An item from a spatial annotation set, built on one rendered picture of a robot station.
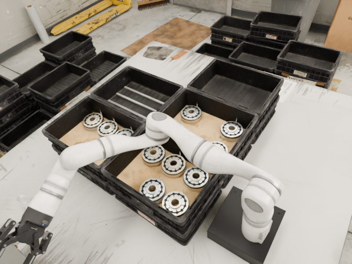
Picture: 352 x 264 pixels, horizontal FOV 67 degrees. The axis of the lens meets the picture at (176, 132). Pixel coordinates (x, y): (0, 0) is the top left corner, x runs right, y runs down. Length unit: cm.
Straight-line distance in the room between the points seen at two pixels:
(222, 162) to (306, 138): 75
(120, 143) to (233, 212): 52
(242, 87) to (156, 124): 73
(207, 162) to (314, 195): 62
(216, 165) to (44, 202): 50
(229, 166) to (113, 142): 37
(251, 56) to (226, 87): 114
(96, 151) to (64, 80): 166
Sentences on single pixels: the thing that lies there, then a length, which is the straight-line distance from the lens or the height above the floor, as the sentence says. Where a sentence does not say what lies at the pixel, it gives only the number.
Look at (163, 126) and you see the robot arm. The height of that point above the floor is 112.
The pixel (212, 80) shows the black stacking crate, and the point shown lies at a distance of 157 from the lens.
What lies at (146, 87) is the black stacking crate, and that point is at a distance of 157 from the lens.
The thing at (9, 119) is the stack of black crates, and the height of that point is 38.
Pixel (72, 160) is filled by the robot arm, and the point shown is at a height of 118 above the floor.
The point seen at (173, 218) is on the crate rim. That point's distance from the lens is 94.
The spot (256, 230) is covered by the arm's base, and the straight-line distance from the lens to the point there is 97.
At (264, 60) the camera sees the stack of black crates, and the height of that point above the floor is 38.
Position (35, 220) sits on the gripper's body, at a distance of 84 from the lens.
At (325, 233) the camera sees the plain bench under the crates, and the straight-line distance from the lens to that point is 125.
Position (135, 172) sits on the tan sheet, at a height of 83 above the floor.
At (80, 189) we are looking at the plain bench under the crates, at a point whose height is 70.
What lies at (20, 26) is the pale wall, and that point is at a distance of 435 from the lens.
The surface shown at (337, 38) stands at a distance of 366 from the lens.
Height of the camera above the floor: 178
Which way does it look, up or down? 47 degrees down
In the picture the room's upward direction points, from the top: 7 degrees counter-clockwise
